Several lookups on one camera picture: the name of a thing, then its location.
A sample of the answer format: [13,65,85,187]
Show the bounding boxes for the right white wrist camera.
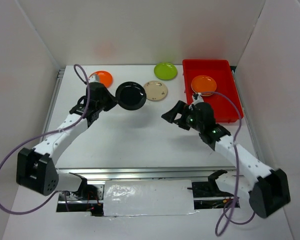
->
[192,93,204,105]

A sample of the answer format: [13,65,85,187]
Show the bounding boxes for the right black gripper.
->
[161,99,204,132]

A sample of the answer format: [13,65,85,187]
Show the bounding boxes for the orange plate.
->
[91,70,113,88]
[191,75,217,93]

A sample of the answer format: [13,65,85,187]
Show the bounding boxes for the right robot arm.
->
[161,100,291,219]

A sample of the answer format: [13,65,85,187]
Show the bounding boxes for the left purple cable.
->
[0,64,92,216]

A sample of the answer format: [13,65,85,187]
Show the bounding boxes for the red plastic bin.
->
[182,59,244,123]

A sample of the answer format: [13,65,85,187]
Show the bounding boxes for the cream plate with motifs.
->
[143,80,168,102]

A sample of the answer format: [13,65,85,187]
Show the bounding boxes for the lime green plate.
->
[153,62,178,81]

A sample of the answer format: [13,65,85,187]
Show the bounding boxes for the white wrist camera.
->
[192,93,204,105]
[88,73,101,83]

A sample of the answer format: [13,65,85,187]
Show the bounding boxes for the black plate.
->
[115,81,147,111]

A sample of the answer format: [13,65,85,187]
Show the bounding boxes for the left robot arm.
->
[16,82,117,200]

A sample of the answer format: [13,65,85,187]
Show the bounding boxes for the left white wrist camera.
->
[88,73,101,83]

